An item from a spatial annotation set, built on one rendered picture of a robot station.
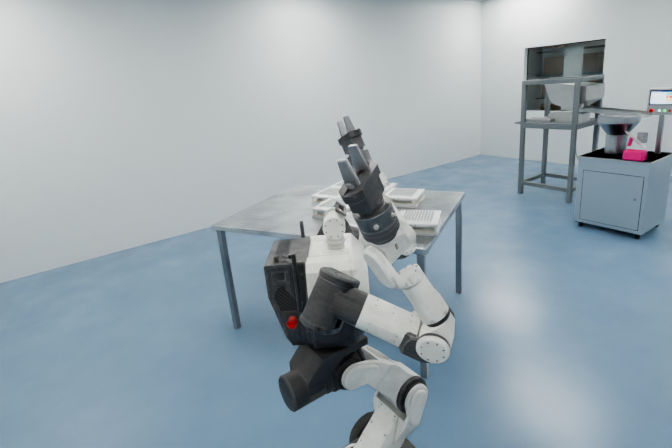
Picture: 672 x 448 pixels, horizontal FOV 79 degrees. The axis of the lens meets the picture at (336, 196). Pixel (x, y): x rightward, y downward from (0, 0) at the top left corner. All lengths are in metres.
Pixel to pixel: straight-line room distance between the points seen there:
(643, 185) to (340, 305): 3.94
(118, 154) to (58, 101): 0.76
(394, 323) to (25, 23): 4.75
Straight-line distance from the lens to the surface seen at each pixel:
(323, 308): 1.04
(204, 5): 5.56
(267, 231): 2.63
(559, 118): 5.91
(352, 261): 1.16
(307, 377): 1.35
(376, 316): 1.03
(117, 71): 5.23
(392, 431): 1.75
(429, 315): 1.00
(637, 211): 4.76
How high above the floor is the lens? 1.71
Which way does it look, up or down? 16 degrees down
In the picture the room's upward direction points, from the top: 5 degrees counter-clockwise
